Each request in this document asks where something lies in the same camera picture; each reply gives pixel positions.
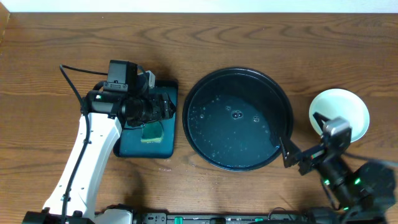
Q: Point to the light blue plate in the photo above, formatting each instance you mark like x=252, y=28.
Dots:
x=337, y=102

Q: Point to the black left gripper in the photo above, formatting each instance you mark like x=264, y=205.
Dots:
x=165, y=106

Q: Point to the green yellow sponge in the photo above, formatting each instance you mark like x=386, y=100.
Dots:
x=152, y=133

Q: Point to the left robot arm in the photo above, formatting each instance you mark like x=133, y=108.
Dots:
x=101, y=124

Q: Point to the round black tray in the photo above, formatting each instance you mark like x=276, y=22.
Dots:
x=233, y=118

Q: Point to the black rectangular water tray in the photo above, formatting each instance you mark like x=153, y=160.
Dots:
x=130, y=145

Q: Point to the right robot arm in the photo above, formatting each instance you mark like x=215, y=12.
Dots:
x=361, y=196

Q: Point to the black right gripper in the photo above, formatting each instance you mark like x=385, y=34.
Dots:
x=312, y=156

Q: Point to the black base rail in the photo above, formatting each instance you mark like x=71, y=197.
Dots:
x=217, y=218

